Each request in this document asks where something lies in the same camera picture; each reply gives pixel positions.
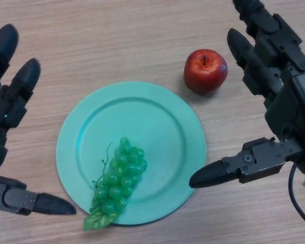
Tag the green grape bunch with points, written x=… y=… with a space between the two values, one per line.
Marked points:
x=122 y=175

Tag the red apple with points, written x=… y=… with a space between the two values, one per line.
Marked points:
x=206 y=72

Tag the green round plate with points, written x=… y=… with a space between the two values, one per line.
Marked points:
x=147 y=122

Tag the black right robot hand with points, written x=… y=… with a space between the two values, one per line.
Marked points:
x=292 y=106

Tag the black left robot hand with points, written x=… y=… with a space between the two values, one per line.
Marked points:
x=12 y=101

